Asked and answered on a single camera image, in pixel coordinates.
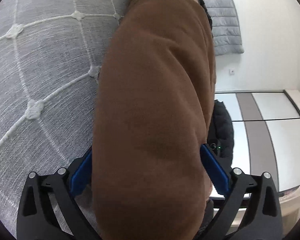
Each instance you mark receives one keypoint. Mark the black jacket on stool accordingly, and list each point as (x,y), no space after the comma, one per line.
(221,132)

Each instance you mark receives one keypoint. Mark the grey quilted headboard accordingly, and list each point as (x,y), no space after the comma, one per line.
(225,27)

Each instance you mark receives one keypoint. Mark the white grey sliding wardrobe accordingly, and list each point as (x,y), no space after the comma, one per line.
(266,134)

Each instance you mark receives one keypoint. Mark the grey checked bed cover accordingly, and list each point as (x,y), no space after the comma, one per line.
(50,57)

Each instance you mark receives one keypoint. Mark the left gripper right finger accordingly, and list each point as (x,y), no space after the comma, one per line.
(262,218)

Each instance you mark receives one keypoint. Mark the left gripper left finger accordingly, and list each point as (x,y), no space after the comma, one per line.
(47,208)

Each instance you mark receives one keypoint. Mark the brown coat with fleece collar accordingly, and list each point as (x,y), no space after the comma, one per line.
(153,110)

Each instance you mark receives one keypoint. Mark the white wall socket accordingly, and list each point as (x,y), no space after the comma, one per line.
(231,71)

